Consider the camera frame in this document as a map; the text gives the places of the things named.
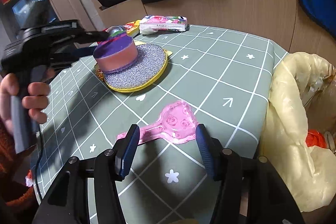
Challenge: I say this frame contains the yellow red snack wrapper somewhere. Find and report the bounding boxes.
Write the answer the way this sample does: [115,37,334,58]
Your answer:
[124,20,140,38]

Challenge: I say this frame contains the colourful tissue pack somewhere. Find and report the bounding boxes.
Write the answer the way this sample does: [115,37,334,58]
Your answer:
[139,15,188,35]

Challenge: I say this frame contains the orange knit sleeve forearm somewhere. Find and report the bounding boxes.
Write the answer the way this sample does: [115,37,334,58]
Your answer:
[1,123,38,223]

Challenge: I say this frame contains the orange plastic bag trash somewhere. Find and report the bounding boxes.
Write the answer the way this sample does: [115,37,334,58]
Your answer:
[306,130,327,148]

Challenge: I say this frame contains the person's left hand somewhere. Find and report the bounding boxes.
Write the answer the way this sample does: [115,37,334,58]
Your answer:
[1,68,55,135]

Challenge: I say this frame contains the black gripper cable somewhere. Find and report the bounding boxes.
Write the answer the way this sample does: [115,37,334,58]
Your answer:
[32,123,44,201]

